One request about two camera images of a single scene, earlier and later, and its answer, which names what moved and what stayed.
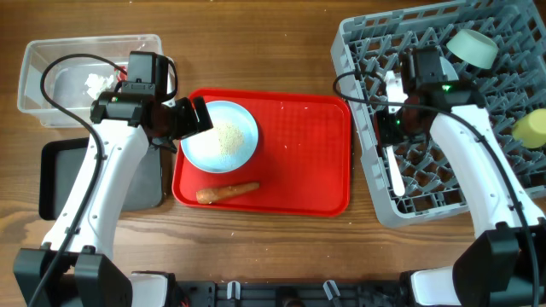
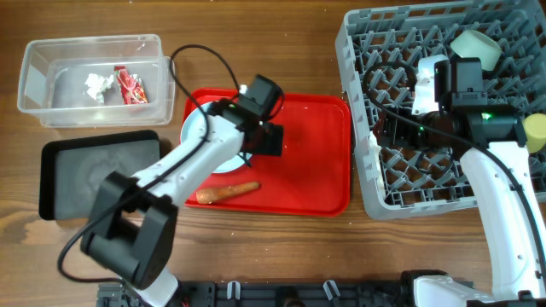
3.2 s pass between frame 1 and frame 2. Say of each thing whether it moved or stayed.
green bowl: stayed
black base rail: stayed
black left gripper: moved
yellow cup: stayed
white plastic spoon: moved
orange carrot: stayed
